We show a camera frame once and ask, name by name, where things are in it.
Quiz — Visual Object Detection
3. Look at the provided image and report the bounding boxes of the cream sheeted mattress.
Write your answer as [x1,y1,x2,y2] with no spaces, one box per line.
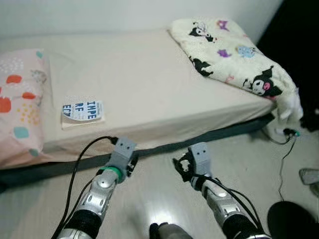
[0,29,275,155]

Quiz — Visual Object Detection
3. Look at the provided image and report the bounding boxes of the white book blue letters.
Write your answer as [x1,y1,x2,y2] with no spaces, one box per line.
[61,96,106,129]

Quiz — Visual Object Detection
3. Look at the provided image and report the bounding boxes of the black round fan base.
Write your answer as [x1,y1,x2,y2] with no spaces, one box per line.
[268,201,319,239]

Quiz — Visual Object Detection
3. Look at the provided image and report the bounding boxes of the grey right robot leg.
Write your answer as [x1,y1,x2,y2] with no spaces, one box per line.
[150,223,192,239]

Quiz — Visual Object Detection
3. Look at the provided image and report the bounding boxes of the pink dotted pillow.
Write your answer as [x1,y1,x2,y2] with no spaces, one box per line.
[0,49,50,167]

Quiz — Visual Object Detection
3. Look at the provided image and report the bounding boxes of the cream cartoon print blanket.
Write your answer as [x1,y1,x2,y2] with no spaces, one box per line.
[169,19,304,132]

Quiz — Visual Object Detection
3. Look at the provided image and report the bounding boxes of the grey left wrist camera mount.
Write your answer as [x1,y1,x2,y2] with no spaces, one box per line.
[109,138,138,170]

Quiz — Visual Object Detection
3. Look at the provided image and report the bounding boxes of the beige foam slipper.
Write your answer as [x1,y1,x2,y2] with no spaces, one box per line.
[299,168,319,186]

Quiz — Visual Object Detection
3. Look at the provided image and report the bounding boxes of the dark teal bed frame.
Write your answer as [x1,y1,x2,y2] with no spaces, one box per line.
[0,114,276,187]

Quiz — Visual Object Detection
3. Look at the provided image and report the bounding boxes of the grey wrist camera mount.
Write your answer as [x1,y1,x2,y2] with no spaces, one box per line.
[109,138,138,170]
[189,142,212,176]

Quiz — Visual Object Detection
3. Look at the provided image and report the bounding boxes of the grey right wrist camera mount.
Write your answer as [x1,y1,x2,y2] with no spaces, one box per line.
[189,142,212,176]

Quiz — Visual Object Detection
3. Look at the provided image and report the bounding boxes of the thin black floor cable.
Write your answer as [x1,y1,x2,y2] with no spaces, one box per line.
[272,130,300,200]

